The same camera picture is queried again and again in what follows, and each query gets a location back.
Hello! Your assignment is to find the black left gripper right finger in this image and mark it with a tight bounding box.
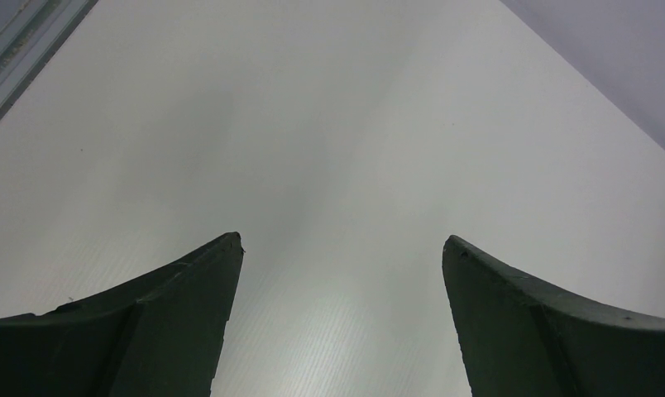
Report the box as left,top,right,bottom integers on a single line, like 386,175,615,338
443,236,665,396

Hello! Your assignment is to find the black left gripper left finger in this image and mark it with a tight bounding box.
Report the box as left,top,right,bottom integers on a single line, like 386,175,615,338
0,232,244,396

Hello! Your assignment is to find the aluminium frame rail left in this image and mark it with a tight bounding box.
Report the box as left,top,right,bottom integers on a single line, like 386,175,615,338
0,0,97,121

